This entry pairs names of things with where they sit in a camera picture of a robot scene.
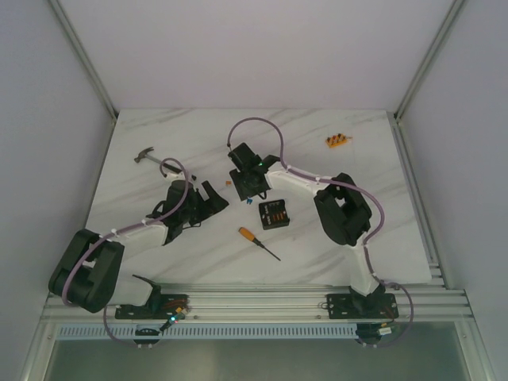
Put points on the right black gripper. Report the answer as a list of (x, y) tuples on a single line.
[(244, 193)]

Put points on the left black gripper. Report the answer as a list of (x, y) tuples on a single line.
[(202, 200)]

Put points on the black fuse box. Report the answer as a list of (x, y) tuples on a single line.
[(273, 214)]

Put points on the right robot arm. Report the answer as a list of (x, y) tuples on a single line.
[(343, 212)]

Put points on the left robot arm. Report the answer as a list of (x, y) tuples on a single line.
[(89, 273)]

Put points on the orange terminal block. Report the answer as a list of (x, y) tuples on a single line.
[(337, 140)]

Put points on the orange handled screwdriver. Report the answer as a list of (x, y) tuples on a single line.
[(248, 235)]

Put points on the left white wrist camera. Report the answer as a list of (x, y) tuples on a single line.
[(170, 177)]

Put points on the hammer with black handle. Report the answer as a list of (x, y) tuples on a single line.
[(164, 166)]

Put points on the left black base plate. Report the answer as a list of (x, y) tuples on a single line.
[(156, 308)]

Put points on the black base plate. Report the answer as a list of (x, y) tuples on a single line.
[(156, 308), (352, 306)]

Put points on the slotted cable duct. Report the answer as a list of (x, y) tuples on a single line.
[(232, 331)]

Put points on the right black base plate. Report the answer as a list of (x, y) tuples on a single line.
[(352, 306)]

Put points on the left aluminium frame post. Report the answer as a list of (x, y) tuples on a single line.
[(81, 54)]

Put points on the aluminium frame post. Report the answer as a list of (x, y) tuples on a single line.
[(81, 54), (433, 51)]

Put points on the right aluminium frame post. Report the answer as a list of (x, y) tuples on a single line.
[(433, 51)]

